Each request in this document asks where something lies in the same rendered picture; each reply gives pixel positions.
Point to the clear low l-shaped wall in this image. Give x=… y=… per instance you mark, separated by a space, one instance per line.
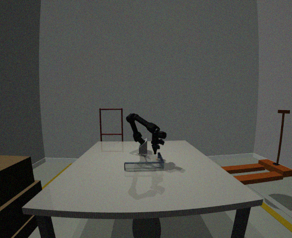
x=144 y=166

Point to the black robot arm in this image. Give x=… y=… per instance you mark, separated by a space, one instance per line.
x=151 y=127

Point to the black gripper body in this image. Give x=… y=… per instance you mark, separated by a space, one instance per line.
x=155 y=142

